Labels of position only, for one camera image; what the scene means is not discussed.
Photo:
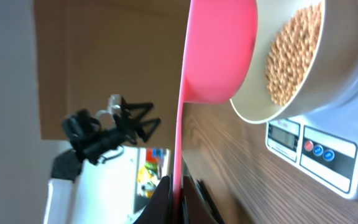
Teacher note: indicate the pink measuring scoop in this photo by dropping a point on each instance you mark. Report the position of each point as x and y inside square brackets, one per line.
[219, 43]

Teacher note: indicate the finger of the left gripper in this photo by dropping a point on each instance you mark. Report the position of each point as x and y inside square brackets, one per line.
[135, 112]
[146, 129]

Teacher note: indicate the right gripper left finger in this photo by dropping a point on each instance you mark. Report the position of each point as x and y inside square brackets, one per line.
[159, 208]

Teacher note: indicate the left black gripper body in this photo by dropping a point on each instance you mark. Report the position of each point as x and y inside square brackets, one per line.
[128, 129]

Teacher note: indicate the white digital kitchen scale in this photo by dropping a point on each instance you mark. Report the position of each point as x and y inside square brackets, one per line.
[324, 144]

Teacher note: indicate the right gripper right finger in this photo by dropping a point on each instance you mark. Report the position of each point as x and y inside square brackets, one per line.
[194, 205]

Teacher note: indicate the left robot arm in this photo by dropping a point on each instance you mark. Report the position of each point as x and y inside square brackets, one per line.
[90, 138]

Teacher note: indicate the white bowl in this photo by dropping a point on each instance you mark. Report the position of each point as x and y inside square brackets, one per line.
[334, 68]

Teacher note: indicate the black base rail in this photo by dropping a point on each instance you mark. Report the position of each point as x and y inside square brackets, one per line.
[205, 199]

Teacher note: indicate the soybeans in bowl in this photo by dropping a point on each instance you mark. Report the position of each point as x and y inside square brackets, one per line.
[291, 53]

